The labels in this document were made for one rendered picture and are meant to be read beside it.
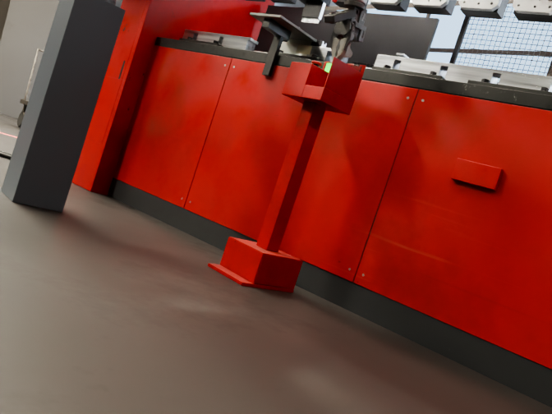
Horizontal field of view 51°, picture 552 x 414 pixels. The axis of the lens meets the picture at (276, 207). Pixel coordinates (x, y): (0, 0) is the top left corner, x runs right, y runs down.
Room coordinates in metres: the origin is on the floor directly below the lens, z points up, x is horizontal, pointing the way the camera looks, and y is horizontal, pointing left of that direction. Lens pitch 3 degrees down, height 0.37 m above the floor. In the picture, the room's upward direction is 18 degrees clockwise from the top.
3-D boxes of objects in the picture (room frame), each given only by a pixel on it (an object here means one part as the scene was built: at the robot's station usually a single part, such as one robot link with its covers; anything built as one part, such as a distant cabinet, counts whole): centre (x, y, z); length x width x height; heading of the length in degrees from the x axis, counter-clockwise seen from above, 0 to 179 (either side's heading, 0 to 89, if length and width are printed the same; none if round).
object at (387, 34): (3.19, -0.02, 1.12); 1.13 x 0.02 x 0.44; 51
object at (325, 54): (2.61, 0.07, 0.92); 0.39 x 0.06 x 0.10; 51
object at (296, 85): (2.06, -0.02, 0.75); 0.20 x 0.16 x 0.18; 43
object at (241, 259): (2.04, 0.00, 0.06); 0.25 x 0.20 x 0.12; 133
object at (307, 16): (2.65, 0.12, 1.13); 0.10 x 0.02 x 0.10; 51
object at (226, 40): (2.99, 0.55, 0.92); 0.50 x 0.06 x 0.10; 51
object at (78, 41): (2.14, 0.87, 0.39); 0.18 x 0.18 x 0.78; 40
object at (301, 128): (2.06, -0.02, 0.39); 0.06 x 0.06 x 0.54; 43
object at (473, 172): (1.88, -0.58, 0.58); 0.15 x 0.02 x 0.07; 51
